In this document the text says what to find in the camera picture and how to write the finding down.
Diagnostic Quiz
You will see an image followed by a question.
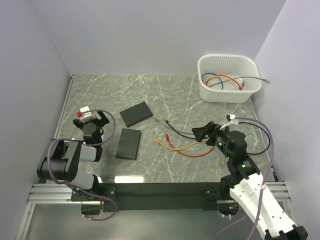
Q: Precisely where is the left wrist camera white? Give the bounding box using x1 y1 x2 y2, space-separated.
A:
76 106 95 122

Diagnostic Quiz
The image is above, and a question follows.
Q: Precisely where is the red cable in bin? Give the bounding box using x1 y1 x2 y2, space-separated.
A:
217 74 244 90

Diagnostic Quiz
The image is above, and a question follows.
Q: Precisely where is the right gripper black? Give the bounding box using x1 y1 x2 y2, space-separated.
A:
191 121 233 160

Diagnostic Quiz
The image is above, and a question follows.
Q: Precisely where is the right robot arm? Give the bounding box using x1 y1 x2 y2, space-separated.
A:
191 121 308 240

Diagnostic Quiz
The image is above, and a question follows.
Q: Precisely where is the blue cable in bin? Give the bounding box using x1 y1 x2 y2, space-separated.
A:
201 72 225 90

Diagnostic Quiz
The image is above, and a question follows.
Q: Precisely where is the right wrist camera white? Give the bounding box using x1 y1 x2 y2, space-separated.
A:
220 114 239 131

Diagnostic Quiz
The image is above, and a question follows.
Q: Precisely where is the orange cable in bin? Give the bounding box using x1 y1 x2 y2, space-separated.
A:
205 74 242 90

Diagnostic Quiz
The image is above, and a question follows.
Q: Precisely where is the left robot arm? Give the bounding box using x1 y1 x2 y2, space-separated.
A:
37 106 110 201

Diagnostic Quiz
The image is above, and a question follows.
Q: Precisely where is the grey ethernet cable on table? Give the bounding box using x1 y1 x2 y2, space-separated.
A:
153 117 198 140

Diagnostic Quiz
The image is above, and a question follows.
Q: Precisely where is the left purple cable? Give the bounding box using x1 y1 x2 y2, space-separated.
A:
48 109 118 221

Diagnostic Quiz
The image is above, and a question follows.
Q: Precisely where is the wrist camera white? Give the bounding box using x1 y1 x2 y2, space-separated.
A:
220 114 239 131
76 106 95 122

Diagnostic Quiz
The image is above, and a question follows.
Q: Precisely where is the yellow ethernet cable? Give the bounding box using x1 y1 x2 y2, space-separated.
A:
153 138 227 167

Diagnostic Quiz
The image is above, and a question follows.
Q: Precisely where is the red ethernet cable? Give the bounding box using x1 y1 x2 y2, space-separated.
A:
165 133 216 158

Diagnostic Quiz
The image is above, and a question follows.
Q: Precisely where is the grey cable in bin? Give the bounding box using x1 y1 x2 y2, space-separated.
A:
208 76 271 88

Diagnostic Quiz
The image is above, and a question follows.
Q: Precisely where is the white plastic bin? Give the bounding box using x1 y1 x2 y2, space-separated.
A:
197 54 264 103

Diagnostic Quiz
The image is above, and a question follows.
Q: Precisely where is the black base beam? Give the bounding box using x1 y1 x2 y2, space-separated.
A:
71 182 231 213

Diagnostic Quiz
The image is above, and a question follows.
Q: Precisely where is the black network switch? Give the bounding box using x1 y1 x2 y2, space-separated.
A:
120 101 153 128
115 128 141 160

